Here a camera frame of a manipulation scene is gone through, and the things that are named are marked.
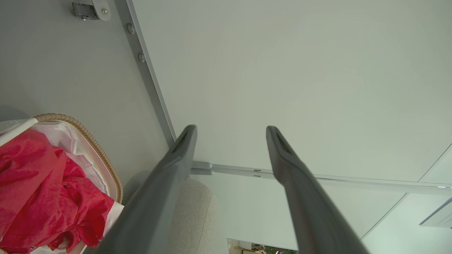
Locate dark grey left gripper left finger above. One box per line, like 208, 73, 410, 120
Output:
92, 125, 197, 254

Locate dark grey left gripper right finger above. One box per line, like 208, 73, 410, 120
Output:
266, 126, 370, 254

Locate red shorts with white stripe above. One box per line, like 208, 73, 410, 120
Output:
0, 128, 115, 254

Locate grey fabric sofa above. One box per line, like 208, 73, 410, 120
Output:
122, 171, 230, 254

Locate white basket with wicker rim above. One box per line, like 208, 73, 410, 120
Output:
0, 113, 125, 254

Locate white cloth basket liner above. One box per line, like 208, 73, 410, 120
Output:
31, 122, 118, 205

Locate grey partition upright post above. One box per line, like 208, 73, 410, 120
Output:
190, 161, 452, 195

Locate metal caster bracket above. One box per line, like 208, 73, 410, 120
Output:
72, 0, 112, 22

